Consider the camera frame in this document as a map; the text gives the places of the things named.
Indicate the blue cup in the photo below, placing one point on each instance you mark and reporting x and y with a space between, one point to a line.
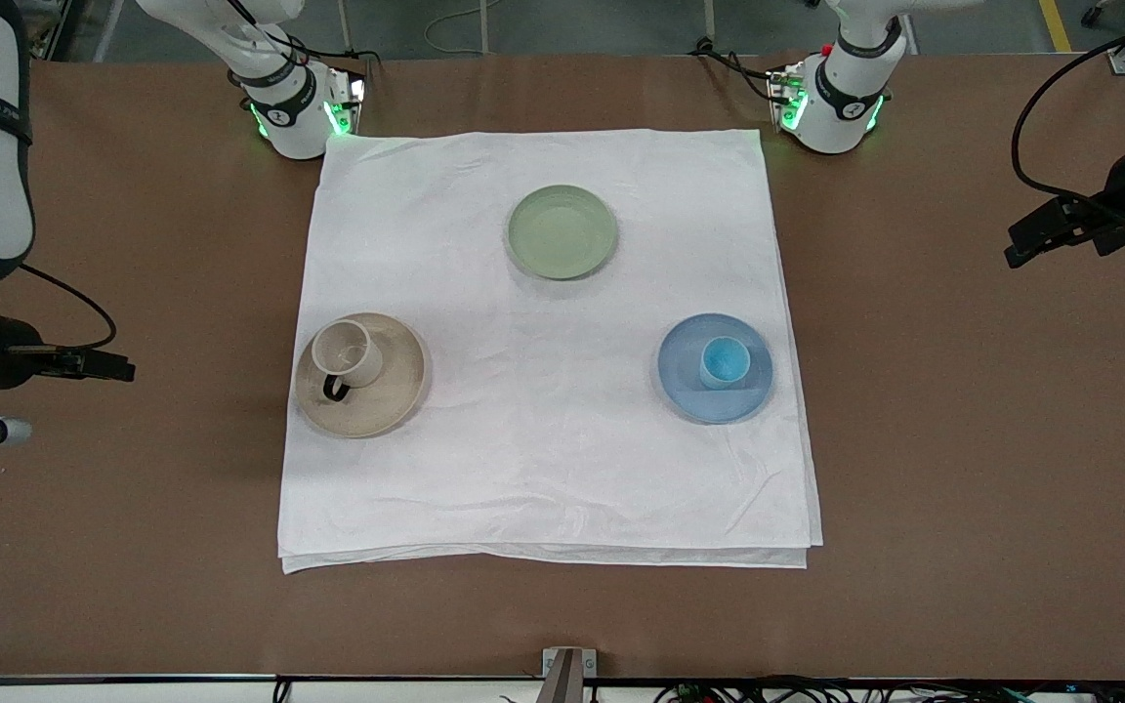
725 361

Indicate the white cloth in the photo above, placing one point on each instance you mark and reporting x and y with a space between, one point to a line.
543 439

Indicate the blue plate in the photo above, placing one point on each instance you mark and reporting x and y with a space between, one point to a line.
685 386

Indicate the green plate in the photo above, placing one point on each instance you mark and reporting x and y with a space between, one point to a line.
562 232

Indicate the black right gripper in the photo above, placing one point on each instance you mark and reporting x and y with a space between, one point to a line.
14 352

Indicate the gray beige plate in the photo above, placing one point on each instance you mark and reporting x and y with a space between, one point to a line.
392 395

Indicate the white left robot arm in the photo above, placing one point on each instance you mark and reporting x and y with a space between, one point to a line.
836 112

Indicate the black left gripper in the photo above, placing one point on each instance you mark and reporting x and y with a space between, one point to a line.
1122 196

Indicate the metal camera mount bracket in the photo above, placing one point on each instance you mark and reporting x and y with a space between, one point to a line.
568 674

